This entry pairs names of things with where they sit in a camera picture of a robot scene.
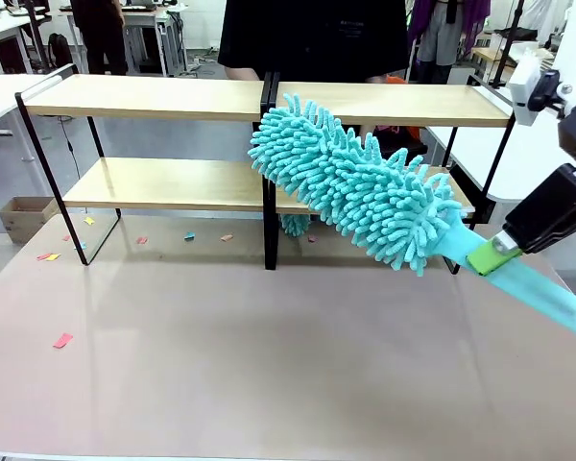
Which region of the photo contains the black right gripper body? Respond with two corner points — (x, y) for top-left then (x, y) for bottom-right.
(503, 90), (576, 255)

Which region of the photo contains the teal chenille duster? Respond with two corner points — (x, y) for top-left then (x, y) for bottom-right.
(279, 213), (314, 239)
(248, 93), (576, 347)

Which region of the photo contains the white table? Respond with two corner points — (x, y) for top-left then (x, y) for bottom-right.
(426, 122), (558, 204)
(0, 74), (73, 193)

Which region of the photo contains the black stand pole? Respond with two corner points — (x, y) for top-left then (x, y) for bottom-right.
(492, 0), (527, 90)

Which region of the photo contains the person in purple jacket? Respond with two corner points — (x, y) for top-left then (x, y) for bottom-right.
(407, 0), (492, 84)

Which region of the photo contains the person in black shirt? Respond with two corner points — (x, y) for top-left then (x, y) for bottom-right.
(218, 0), (409, 85)

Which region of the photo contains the white office desk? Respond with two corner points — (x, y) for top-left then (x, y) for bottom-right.
(52, 4), (186, 77)

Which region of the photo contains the person in black clothes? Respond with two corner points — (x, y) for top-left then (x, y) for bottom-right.
(69, 0), (129, 76)

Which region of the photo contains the cardboard box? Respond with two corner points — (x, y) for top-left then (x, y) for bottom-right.
(0, 196), (59, 246)

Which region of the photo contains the black backpack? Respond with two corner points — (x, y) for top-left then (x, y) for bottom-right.
(47, 33), (74, 69)

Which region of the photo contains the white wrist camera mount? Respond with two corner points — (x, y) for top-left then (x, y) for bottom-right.
(507, 52), (565, 127)

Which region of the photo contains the wooden shelf black metal frame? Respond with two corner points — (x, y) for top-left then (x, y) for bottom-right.
(14, 71), (275, 270)
(267, 71), (517, 276)

